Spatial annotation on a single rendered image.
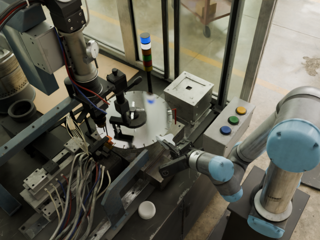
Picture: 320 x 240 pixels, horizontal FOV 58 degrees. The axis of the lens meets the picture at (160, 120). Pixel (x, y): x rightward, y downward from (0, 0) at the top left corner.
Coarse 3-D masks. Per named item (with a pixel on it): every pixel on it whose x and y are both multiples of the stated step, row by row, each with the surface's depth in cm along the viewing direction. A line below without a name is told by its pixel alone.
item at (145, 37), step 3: (141, 33) 129; (144, 33) 129; (147, 33) 129; (141, 36) 128; (144, 36) 128; (147, 36) 128; (141, 39) 128; (144, 39) 127; (147, 39) 128; (141, 42) 129; (144, 42) 129; (147, 42) 129
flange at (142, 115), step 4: (136, 108) 127; (140, 108) 127; (128, 112) 123; (140, 112) 125; (144, 112) 125; (128, 116) 124; (136, 116) 122; (140, 116) 123; (144, 116) 124; (132, 120) 122; (136, 120) 122; (140, 120) 122; (144, 120) 122; (132, 124) 121; (136, 124) 121; (140, 124) 121
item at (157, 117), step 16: (128, 96) 133; (144, 96) 133; (112, 112) 127; (160, 112) 126; (96, 128) 122; (112, 128) 121; (128, 128) 121; (144, 128) 120; (160, 128) 120; (112, 144) 116; (128, 144) 115; (144, 144) 115
